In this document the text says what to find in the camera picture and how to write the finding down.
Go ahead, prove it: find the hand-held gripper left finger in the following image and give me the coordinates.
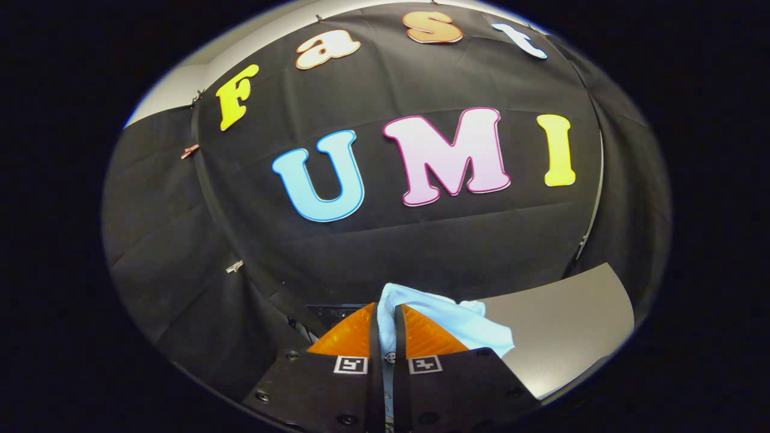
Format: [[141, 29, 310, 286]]
[[244, 302, 386, 433]]

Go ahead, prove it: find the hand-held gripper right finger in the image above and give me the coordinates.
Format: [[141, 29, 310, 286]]
[[393, 304, 542, 433]]

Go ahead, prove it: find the light blue garment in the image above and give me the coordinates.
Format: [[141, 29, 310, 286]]
[[377, 283, 516, 385]]

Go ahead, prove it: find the black backdrop cloth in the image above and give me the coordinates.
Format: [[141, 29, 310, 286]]
[[101, 0, 672, 416]]

